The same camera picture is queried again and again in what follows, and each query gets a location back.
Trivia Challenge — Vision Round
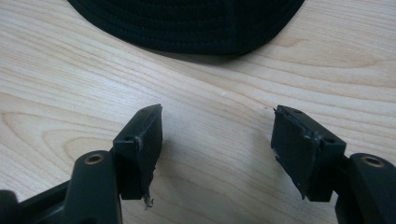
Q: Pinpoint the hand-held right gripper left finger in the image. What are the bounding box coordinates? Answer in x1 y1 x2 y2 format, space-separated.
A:
112 104 163 209

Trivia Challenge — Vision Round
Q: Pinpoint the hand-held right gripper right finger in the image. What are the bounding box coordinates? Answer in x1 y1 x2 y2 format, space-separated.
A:
270 105 347 203

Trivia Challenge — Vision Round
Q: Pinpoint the black hat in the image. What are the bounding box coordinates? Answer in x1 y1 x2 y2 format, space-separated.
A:
66 0 306 57

